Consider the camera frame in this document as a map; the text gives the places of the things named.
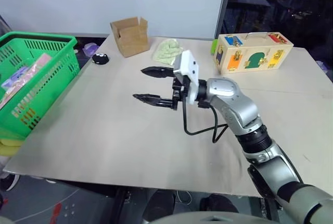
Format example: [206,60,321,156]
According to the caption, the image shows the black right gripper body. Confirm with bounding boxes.
[170,75,193,111]

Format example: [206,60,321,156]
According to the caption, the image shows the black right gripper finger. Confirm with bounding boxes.
[140,66,174,80]
[133,93,173,108]

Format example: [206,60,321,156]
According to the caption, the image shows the green plastic basket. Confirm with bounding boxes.
[0,31,80,140]

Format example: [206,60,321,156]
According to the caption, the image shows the light green cloth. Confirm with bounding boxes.
[151,38,184,67]

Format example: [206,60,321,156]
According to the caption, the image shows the open brown cardboard box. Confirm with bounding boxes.
[109,16,151,58]

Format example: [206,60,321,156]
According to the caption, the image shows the black round device white dots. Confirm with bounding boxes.
[92,52,110,66]

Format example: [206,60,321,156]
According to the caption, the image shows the translucent purple plastic item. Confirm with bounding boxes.
[82,42,98,56]

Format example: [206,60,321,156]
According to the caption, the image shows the wooden latch puzzle box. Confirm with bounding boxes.
[213,32,295,75]

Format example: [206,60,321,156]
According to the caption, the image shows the dark rounded shape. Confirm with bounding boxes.
[144,189,177,220]
[199,193,239,214]

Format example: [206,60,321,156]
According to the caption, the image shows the pink flat packet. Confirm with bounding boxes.
[22,53,54,85]

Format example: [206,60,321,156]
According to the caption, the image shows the purple and white packet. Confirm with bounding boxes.
[1,66,30,92]

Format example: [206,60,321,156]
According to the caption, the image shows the yellow sponge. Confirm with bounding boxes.
[0,137,23,157]

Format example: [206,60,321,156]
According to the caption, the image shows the black and white sneaker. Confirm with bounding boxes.
[0,173,21,192]

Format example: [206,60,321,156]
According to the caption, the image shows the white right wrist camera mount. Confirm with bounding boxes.
[173,50,201,104]

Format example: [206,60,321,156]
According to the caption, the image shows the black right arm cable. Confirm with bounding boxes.
[182,95,228,144]

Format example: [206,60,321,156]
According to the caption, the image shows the white thin cable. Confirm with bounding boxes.
[176,190,194,206]

